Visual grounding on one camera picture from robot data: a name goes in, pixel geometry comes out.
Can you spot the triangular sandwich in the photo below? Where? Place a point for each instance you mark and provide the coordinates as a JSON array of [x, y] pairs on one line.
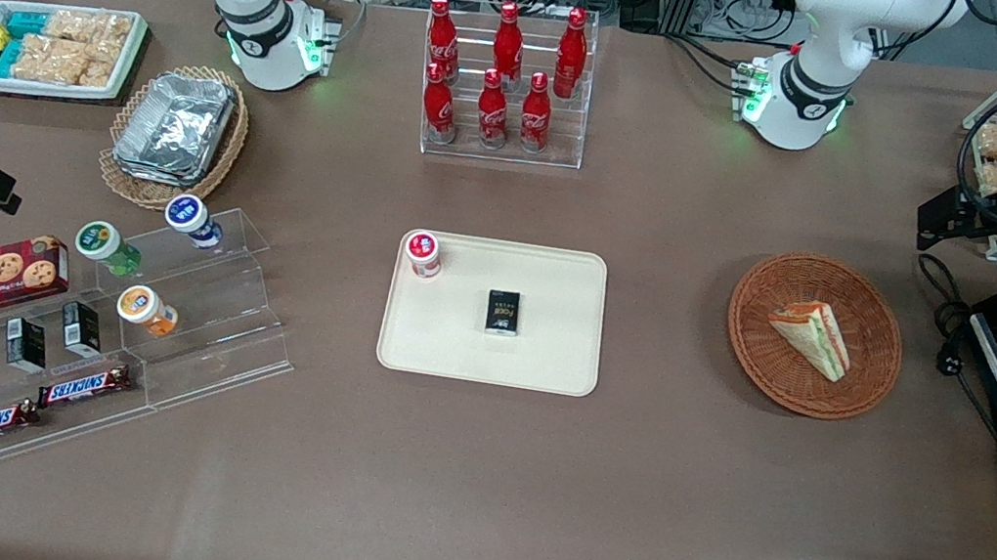
[[814, 339]]

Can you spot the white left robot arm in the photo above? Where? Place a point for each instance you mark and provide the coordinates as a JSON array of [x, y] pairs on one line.
[[813, 90]]

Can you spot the brown round wicker basket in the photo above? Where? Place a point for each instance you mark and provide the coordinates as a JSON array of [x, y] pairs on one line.
[[762, 369]]

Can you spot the light oval wicker basket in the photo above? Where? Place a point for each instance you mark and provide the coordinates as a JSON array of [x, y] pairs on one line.
[[226, 150]]

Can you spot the cream plastic tray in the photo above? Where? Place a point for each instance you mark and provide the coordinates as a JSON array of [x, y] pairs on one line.
[[546, 356]]

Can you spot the teal snack packet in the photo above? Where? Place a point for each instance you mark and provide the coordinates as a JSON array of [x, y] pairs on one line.
[[9, 57], [27, 23]]

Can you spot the green cap yogurt bottle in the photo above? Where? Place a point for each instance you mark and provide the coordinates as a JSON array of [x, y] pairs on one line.
[[101, 243]]

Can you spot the small black box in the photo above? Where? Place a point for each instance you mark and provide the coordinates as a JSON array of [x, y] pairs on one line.
[[26, 345], [502, 312], [81, 328]]

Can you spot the white snack bin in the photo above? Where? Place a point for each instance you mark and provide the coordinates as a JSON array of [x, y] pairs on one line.
[[129, 57]]

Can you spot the stack of foil trays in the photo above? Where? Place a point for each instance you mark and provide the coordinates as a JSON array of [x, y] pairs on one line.
[[175, 128]]

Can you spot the orange cap yogurt bottle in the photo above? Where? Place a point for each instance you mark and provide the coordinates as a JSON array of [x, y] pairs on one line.
[[143, 308]]

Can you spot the blue cap yogurt bottle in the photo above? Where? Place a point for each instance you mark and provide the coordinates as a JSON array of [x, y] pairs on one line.
[[190, 217]]

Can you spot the clear acrylic stepped stand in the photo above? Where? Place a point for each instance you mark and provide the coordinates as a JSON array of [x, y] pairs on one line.
[[226, 318]]

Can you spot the clear acrylic bottle rack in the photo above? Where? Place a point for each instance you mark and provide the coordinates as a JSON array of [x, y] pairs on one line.
[[570, 133]]

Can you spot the red cola bottle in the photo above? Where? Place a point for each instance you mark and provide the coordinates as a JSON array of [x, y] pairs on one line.
[[442, 36], [438, 108], [509, 39], [535, 117], [492, 113], [572, 52]]

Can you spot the red cap yogurt bottle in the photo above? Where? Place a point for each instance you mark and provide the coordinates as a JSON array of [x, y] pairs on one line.
[[423, 254]]

